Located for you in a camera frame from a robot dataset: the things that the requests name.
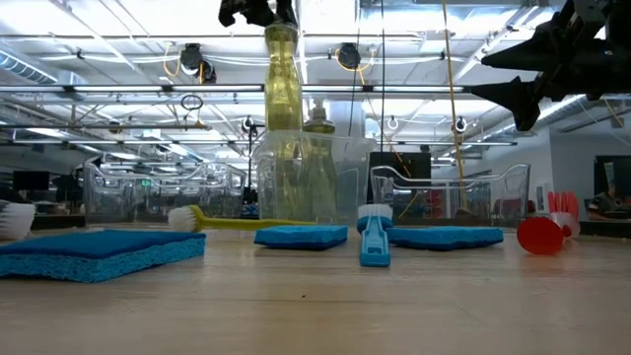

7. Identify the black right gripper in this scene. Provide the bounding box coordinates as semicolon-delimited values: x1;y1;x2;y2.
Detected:
470;0;631;132

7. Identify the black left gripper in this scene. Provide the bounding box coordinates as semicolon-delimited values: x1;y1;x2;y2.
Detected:
218;0;300;29

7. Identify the clear yellow-green soap pump bottle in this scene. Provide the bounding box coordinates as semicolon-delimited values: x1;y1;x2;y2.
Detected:
263;22;306;221
301;98;341;223

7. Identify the red dish brush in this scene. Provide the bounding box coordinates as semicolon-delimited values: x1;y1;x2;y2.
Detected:
516;190;582;256

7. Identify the light blue sponge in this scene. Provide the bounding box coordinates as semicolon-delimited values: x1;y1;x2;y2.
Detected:
386;225;505;251
253;225;349;251

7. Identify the blue dish brush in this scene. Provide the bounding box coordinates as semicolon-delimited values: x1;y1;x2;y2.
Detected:
356;203;394;269

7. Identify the yellow-green dish brush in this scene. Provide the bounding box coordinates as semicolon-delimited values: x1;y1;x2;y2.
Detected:
167;204;316;234

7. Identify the dark blue sponge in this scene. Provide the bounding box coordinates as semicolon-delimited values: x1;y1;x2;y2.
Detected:
0;230;207;285

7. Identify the shallow clear plastic bin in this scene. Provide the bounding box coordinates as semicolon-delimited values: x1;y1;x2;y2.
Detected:
82;156;247;229
370;163;531;229

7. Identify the black rectangular screen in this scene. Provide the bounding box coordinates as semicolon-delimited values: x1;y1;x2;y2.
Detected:
369;151;434;219

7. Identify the person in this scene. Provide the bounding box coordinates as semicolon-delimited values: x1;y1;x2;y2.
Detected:
586;179;631;222

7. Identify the long ceiling light strip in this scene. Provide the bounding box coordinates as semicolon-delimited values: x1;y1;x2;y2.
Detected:
0;84;474;95

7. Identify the dark bench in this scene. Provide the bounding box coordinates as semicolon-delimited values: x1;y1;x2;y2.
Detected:
579;220;631;239

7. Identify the tall clear plastic bin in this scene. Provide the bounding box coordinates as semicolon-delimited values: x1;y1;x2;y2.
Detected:
250;128;377;233

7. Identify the small black monitor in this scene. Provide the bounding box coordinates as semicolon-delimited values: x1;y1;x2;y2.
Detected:
12;171;50;192

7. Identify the dark desk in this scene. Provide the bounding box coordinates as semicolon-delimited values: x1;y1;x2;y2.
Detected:
30;213;88;231

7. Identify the black ceiling cable reel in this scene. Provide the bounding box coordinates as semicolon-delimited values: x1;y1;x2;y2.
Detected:
336;42;363;71
177;42;218;85

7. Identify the yellow hanging cable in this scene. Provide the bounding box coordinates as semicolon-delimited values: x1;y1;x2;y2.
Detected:
442;0;469;217

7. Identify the black wall screen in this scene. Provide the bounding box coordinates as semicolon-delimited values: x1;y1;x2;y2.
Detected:
594;155;631;223

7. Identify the white wall poster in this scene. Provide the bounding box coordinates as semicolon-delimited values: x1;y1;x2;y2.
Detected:
534;181;552;215

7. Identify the black hanging cable with coil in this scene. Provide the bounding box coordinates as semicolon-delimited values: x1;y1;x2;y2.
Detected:
379;0;386;155

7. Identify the black hanging cable ring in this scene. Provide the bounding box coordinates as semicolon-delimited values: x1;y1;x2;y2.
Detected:
179;94;205;112

